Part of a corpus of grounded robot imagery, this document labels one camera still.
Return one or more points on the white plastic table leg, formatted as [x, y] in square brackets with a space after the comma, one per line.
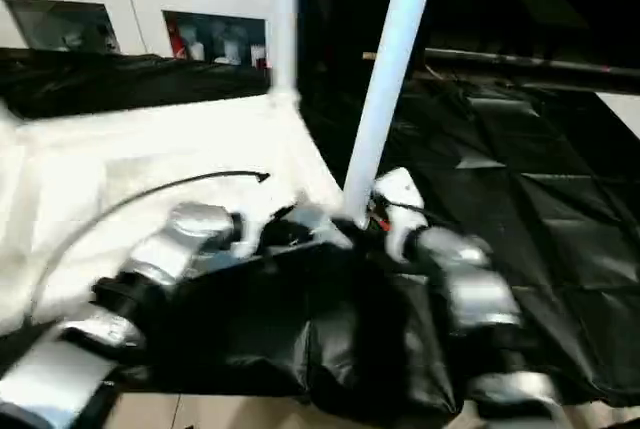
[390, 74]
[282, 24]

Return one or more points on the white plastic table top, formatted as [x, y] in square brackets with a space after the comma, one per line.
[125, 159]

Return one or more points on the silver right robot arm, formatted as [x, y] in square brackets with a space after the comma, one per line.
[470, 284]

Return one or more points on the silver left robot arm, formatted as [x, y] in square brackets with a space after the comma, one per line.
[165, 249]

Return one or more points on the black plastic mat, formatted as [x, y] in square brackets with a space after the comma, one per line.
[500, 199]

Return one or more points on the small white cup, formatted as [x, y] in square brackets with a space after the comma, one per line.
[196, 51]
[257, 54]

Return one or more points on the red box in cabinet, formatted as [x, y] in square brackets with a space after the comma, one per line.
[177, 41]

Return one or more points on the white flat board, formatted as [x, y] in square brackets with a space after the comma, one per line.
[622, 114]

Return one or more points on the dark metal rail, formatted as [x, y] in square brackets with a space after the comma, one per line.
[525, 61]

